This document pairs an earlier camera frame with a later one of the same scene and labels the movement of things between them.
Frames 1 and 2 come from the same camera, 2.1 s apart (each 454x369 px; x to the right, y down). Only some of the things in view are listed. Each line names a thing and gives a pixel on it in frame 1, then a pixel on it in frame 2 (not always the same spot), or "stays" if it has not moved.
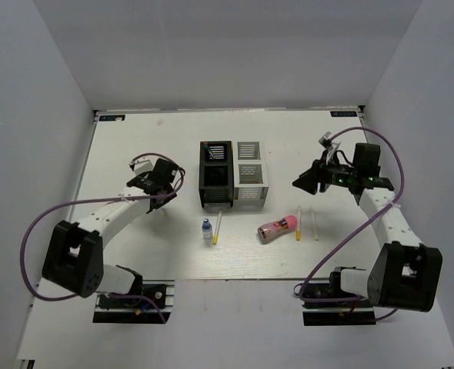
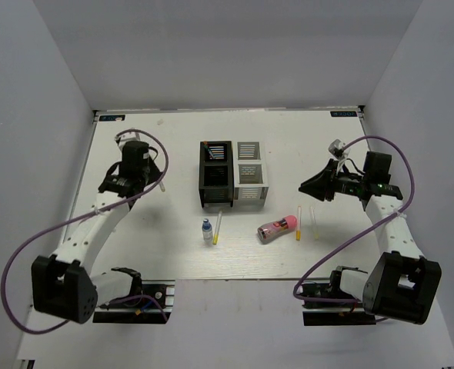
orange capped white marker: [298, 224] stays
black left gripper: [170, 197] → [156, 174]
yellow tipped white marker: [215, 237] stays
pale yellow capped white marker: [315, 228] stays
